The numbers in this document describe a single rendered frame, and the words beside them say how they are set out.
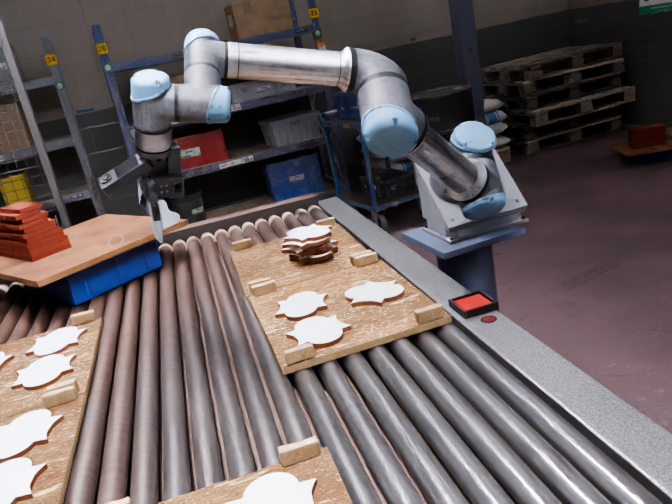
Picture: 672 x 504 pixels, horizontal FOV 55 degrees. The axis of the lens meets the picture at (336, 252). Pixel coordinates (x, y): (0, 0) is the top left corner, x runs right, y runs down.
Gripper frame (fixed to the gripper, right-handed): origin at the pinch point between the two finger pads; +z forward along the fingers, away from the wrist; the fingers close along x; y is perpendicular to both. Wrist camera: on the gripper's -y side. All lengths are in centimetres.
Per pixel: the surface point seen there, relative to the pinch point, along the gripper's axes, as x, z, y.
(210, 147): 354, 186, 130
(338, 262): -8.5, 16.0, 46.2
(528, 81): 308, 132, 430
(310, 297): -25.0, 9.5, 29.6
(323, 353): -48, 1, 21
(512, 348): -67, -9, 48
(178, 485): -66, 0, -12
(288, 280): -9.2, 17.6, 31.7
